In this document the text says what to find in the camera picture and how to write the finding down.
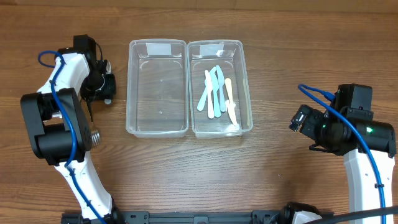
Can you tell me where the yellow plastic knife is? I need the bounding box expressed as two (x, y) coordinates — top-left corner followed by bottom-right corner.
(225, 78), (238, 126)

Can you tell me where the pale blue knife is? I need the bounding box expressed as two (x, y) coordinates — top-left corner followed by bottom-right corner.
(210, 67), (221, 118)
(216, 65), (226, 113)

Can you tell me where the pale blue knife angled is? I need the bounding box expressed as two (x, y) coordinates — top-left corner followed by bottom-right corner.
(197, 81), (208, 111)

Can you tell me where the cream plastic knife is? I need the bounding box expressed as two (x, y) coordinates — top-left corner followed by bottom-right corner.
(205, 70), (215, 119)

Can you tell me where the pale blue plastic fork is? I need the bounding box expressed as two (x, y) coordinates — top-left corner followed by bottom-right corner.
(104, 61), (113, 105)

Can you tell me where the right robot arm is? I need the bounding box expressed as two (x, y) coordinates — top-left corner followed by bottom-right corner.
(289, 83), (397, 223)

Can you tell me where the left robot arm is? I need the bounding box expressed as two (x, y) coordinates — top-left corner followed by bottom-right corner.
(21, 35), (125, 223)

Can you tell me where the left clear plastic container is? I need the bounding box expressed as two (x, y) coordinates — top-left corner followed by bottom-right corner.
(126, 39), (188, 138)

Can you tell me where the clear plastic container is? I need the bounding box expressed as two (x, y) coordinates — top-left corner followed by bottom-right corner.
(187, 40), (253, 139)
(126, 39), (188, 138)

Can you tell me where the right clear plastic container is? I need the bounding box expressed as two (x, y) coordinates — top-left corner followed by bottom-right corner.
(187, 40), (253, 139)

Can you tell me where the right blue cable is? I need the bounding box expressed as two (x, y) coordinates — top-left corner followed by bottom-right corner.
(297, 83), (387, 224)

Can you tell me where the blue cable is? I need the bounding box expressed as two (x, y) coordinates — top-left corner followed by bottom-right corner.
(37, 50), (106, 224)
(297, 83), (387, 224)

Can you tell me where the left blue cable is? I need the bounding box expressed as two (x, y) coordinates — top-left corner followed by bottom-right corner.
(37, 50), (106, 224)

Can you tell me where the black cable bottom right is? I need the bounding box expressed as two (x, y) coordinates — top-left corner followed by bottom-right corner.
(307, 205), (398, 224)

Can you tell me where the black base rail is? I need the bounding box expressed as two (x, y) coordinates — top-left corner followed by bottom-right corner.
(60, 207), (335, 224)

